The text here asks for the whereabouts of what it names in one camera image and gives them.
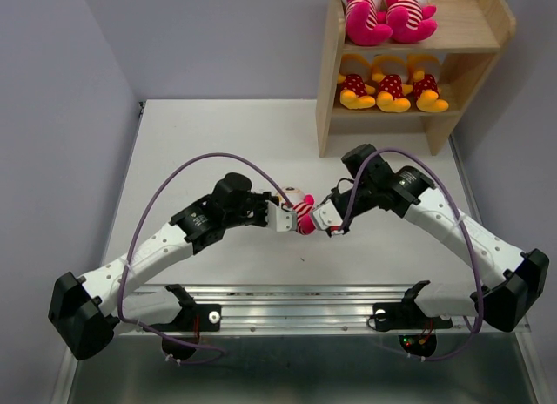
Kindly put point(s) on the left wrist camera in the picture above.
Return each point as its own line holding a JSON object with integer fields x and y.
{"x": 280, "y": 218}

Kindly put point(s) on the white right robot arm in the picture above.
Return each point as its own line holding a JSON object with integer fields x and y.
{"x": 506, "y": 280}

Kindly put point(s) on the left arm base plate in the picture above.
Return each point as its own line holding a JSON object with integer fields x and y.
{"x": 197, "y": 318}

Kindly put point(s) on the aluminium mounting rail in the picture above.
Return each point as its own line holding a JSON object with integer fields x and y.
{"x": 298, "y": 309}

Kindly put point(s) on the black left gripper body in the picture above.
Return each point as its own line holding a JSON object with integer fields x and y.
{"x": 253, "y": 212}

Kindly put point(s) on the orange bear polka dot toy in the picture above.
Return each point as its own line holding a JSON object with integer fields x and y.
{"x": 354, "y": 91}

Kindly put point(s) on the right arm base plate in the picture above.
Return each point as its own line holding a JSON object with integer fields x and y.
{"x": 403, "y": 316}

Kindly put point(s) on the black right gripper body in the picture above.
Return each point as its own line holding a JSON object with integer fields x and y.
{"x": 362, "y": 200}

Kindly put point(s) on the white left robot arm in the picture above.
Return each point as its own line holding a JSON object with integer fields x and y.
{"x": 90, "y": 310}

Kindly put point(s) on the white doll face down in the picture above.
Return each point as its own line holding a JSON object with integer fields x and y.
{"x": 302, "y": 203}
{"x": 411, "y": 21}

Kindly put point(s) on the wooden shelf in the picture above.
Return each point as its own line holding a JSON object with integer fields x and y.
{"x": 468, "y": 43}

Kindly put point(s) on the white glasses doll striped shirt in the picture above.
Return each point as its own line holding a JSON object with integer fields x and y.
{"x": 364, "y": 22}

